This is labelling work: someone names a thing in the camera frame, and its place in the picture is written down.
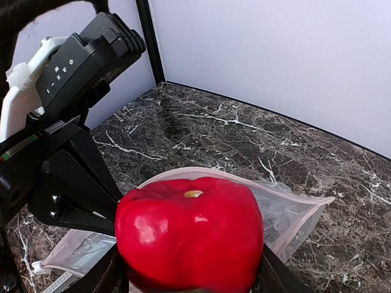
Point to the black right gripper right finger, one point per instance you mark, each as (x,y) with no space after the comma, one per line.
(274,275)

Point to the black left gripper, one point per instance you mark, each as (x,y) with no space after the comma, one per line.
(76,171)

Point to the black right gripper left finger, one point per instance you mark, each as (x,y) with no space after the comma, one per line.
(107,275)

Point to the clear zip top bag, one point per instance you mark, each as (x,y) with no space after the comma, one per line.
(288,219)

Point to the bright red toy pepper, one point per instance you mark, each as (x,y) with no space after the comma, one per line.
(187,234)

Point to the black enclosure frame post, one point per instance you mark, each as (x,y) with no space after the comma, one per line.
(145,16)

